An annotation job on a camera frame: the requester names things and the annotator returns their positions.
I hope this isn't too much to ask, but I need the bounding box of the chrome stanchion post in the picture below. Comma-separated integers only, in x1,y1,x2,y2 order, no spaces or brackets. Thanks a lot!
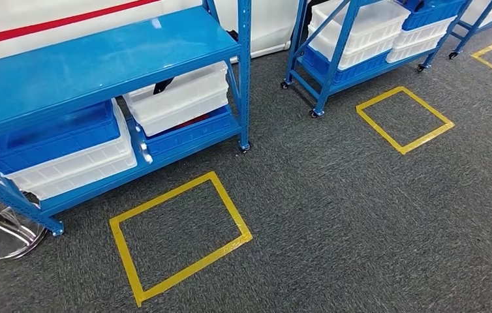
0,206,49,261

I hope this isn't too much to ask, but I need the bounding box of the blue wheeled shelf rack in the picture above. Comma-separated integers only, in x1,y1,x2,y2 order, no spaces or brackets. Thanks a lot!
448,0,492,60
280,0,474,118

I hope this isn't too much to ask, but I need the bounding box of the blue metal shelf rack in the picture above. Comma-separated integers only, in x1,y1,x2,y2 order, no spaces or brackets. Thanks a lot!
0,0,253,237

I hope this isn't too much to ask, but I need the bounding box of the small black plastic part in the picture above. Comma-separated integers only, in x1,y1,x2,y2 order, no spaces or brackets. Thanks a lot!
153,78,176,96

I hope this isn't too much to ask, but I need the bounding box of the red barrier belt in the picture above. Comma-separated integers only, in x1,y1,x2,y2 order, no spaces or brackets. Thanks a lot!
0,0,161,49

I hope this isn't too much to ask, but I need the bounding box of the blue plastic crate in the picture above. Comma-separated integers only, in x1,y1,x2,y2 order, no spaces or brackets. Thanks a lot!
301,45,393,86
401,0,468,32
0,99,121,176
140,104,241,158

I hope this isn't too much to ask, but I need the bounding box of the red plastic part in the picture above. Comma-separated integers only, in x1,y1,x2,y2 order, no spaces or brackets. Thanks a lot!
172,113,208,130

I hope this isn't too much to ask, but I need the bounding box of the white plastic crate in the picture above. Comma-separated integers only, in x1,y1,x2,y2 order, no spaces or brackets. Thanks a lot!
393,16,458,49
385,37,446,65
309,0,411,46
123,61,230,138
1,101,139,201
307,23,398,71

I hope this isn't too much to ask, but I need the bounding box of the white car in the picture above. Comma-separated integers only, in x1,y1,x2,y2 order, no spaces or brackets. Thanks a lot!
0,0,303,68

